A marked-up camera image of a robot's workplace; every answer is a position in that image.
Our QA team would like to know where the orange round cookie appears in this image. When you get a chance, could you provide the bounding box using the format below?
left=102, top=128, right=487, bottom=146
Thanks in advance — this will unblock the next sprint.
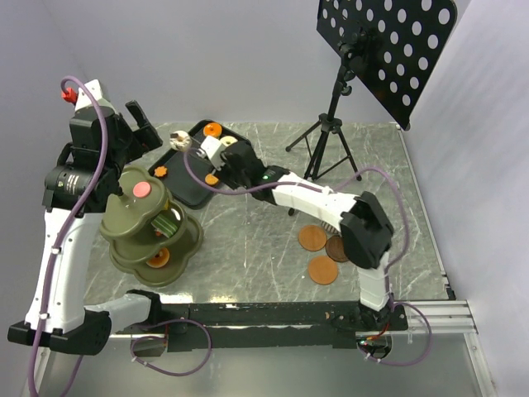
left=204, top=174, right=219, bottom=186

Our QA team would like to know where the chocolate sprinkle donut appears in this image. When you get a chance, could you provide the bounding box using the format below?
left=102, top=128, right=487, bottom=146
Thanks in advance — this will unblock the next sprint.
left=169, top=131, right=193, bottom=152

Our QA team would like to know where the pink round cookie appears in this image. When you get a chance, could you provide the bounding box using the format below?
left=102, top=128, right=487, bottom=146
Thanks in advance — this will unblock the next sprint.
left=132, top=181, right=152, bottom=199

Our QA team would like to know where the green layered cake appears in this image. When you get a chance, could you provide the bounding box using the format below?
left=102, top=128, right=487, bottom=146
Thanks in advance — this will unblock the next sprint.
left=150, top=214, right=179, bottom=238

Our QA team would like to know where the orange donut front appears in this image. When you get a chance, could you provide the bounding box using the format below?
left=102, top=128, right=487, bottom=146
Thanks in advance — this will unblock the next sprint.
left=146, top=247, right=170, bottom=269

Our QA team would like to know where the orange donut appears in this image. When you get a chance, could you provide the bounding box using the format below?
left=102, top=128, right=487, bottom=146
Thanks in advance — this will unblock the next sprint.
left=203, top=122, right=222, bottom=138
left=146, top=247, right=170, bottom=269

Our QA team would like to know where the white cream donut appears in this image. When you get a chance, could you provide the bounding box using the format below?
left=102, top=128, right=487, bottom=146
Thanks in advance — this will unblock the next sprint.
left=220, top=136, right=238, bottom=146

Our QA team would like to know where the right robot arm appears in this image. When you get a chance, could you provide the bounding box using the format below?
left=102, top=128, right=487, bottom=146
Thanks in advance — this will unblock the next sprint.
left=207, top=141, right=394, bottom=330

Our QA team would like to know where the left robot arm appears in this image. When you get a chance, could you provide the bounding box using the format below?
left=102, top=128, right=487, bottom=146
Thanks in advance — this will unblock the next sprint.
left=7, top=101, right=163, bottom=356

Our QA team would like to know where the orange flower cookie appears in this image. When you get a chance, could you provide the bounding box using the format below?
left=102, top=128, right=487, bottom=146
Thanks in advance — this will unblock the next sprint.
left=154, top=165, right=168, bottom=178

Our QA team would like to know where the orange donut back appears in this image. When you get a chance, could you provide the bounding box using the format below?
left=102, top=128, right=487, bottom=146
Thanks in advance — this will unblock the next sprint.
left=203, top=122, right=222, bottom=138

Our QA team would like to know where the black serving tray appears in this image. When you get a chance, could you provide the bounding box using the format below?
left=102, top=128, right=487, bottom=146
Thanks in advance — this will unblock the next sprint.
left=148, top=119, right=250, bottom=209

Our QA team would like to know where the orange coaster left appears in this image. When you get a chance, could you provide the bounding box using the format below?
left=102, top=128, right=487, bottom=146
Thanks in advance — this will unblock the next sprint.
left=298, top=225, right=327, bottom=251

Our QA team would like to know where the orange coaster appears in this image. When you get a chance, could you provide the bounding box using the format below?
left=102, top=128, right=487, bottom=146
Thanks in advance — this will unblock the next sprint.
left=298, top=225, right=327, bottom=251
left=307, top=256, right=339, bottom=285

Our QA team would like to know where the green three-tier serving stand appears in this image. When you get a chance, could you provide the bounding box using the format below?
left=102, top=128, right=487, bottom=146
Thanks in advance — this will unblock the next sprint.
left=99, top=165, right=203, bottom=288

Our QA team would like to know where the striped ceramic cup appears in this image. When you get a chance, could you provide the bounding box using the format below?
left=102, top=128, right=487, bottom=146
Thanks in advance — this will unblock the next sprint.
left=321, top=222, right=341, bottom=235

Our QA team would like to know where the dark brown coaster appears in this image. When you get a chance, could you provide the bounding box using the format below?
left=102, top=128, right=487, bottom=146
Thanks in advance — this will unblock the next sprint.
left=325, top=235, right=349, bottom=263

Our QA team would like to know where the orange coaster front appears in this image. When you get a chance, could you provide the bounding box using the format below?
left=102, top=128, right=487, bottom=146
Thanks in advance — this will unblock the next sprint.
left=307, top=256, right=339, bottom=285

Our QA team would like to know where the black music stand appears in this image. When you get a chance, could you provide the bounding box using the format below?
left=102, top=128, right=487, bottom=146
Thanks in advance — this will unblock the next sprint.
left=297, top=0, right=458, bottom=180

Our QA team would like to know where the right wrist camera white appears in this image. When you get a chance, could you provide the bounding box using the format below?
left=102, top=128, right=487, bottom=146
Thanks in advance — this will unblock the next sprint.
left=200, top=136, right=226, bottom=170

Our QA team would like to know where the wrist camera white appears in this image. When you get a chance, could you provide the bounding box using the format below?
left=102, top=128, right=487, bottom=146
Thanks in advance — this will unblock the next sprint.
left=74, top=79, right=117, bottom=113
left=200, top=136, right=226, bottom=170

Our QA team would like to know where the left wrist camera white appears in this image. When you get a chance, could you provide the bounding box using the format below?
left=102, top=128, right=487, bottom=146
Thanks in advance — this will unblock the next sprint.
left=74, top=79, right=117, bottom=113

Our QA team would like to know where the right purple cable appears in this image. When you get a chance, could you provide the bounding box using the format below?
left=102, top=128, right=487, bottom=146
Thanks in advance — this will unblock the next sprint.
left=183, top=148, right=433, bottom=368

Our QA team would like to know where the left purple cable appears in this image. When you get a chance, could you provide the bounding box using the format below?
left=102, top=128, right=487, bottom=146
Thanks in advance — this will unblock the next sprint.
left=26, top=75, right=111, bottom=397

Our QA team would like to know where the black base frame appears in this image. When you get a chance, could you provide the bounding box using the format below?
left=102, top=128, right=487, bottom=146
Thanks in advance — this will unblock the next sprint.
left=124, top=301, right=408, bottom=352

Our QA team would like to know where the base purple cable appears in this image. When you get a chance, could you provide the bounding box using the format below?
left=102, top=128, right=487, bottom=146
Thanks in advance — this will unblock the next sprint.
left=130, top=317, right=215, bottom=377

